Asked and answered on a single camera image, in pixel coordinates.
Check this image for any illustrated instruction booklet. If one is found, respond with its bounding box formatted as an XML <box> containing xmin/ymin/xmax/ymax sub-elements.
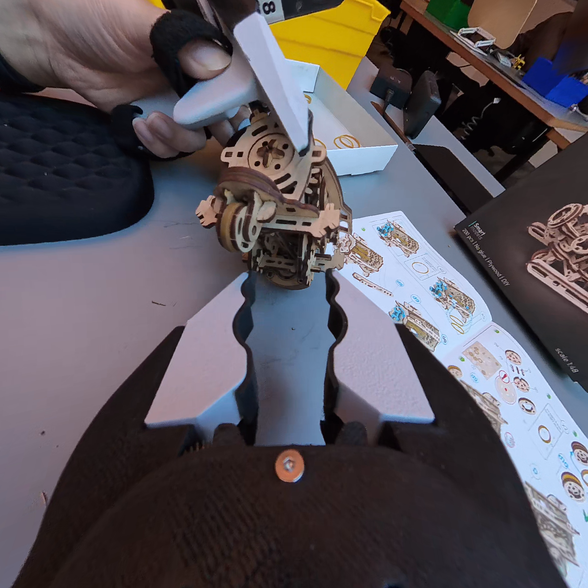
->
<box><xmin>337</xmin><ymin>210</ymin><xmax>588</xmax><ymax>588</ymax></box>

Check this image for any white cardboard tray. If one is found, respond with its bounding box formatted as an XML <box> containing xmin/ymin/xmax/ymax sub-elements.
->
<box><xmin>285</xmin><ymin>60</ymin><xmax>398</xmax><ymax>177</ymax></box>

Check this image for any yellow plastic bin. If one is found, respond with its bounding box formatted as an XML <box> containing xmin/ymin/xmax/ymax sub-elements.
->
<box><xmin>269</xmin><ymin>0</ymin><xmax>391</xmax><ymax>90</ymax></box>

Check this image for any person's left forearm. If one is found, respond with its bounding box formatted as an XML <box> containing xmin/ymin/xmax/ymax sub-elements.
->
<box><xmin>0</xmin><ymin>53</ymin><xmax>44</xmax><ymax>95</ymax></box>

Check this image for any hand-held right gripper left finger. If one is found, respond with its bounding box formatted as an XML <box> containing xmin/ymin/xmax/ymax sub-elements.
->
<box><xmin>144</xmin><ymin>271</ymin><xmax>259</xmax><ymax>438</ymax></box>

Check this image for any blue plastic bin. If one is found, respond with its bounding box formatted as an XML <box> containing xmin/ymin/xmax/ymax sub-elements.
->
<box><xmin>547</xmin><ymin>76</ymin><xmax>588</xmax><ymax>109</ymax></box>
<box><xmin>523</xmin><ymin>57</ymin><xmax>567</xmax><ymax>91</ymax></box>

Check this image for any white plastic frame part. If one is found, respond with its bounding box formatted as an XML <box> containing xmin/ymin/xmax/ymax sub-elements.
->
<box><xmin>452</xmin><ymin>27</ymin><xmax>497</xmax><ymax>50</ymax></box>

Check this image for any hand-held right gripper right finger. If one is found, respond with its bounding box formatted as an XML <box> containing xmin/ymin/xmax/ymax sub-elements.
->
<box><xmin>321</xmin><ymin>269</ymin><xmax>435</xmax><ymax>438</ymax></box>

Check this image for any wooden background desk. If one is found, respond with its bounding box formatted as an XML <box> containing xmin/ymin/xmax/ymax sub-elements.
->
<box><xmin>399</xmin><ymin>0</ymin><xmax>588</xmax><ymax>150</ymax></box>

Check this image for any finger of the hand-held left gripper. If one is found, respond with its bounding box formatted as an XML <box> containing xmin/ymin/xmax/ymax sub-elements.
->
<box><xmin>231</xmin><ymin>12</ymin><xmax>316</xmax><ymax>155</ymax></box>

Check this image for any black box-shaped device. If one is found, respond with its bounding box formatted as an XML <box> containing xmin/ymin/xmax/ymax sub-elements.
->
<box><xmin>403</xmin><ymin>70</ymin><xmax>443</xmax><ymax>139</ymax></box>
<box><xmin>370</xmin><ymin>62</ymin><xmax>413</xmax><ymax>109</ymax></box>

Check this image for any beige chair back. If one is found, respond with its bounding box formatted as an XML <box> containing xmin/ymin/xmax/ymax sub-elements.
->
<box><xmin>468</xmin><ymin>0</ymin><xmax>538</xmax><ymax>50</ymax></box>

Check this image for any black quilted cushion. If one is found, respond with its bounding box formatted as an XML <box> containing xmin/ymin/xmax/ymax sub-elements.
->
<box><xmin>0</xmin><ymin>94</ymin><xmax>154</xmax><ymax>246</ymax></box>

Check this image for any green plastic bin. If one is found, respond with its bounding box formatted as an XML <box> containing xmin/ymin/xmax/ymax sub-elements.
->
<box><xmin>425</xmin><ymin>0</ymin><xmax>474</xmax><ymax>30</ymax></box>

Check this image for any wooden mechanical model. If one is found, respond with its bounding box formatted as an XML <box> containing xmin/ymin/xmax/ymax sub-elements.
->
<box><xmin>195</xmin><ymin>103</ymin><xmax>353</xmax><ymax>290</ymax></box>

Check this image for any black model kit box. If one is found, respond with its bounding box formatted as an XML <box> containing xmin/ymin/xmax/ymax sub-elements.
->
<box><xmin>454</xmin><ymin>133</ymin><xmax>588</xmax><ymax>391</ymax></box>

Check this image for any person's left hand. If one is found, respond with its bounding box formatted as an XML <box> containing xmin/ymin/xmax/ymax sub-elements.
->
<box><xmin>0</xmin><ymin>0</ymin><xmax>252</xmax><ymax>159</ymax></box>

